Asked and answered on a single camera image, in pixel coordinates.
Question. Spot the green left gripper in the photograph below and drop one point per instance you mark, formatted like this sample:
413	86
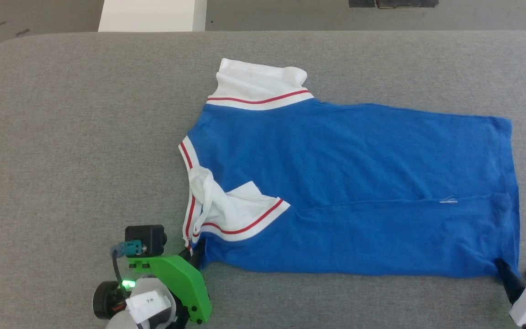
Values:
183	278

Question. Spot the blue white sports jersey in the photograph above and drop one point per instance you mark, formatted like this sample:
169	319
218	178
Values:
359	183

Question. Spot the white label tape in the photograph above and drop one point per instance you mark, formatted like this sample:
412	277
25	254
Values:
149	306

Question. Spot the black cylindrical wrist motor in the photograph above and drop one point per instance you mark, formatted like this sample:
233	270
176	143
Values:
105	301

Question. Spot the grey fabric sofa cushion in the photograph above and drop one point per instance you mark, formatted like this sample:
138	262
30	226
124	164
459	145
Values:
85	137

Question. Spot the white box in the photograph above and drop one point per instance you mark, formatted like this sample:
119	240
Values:
149	16

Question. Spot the large black floor plate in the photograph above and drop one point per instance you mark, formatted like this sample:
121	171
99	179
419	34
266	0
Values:
407	3

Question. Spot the small black floor plate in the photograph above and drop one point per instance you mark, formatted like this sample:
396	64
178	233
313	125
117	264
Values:
361	2

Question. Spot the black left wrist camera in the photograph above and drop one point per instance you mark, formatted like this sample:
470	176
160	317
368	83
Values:
146	237

